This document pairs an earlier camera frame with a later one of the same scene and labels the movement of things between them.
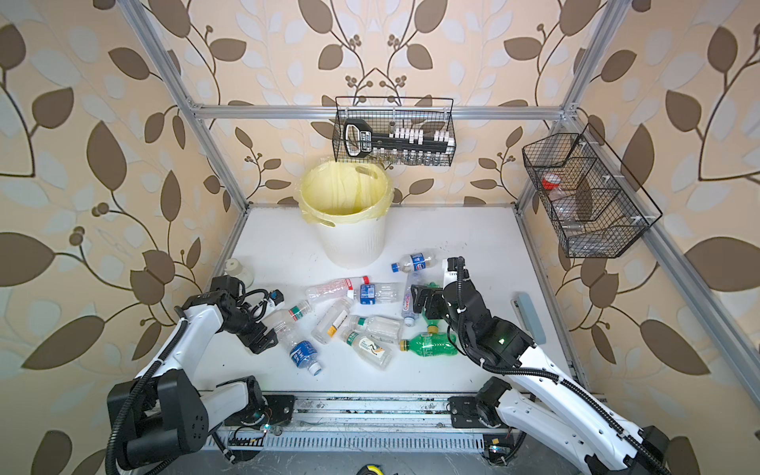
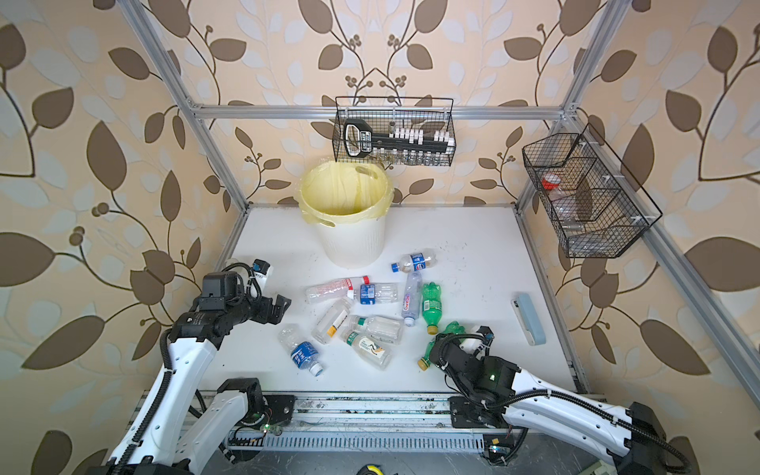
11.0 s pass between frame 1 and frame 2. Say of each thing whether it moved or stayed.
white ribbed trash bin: stayed
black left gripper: moved
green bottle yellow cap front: moved
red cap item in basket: stayed
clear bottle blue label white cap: stayed
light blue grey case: stayed
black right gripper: moved
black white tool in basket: stayed
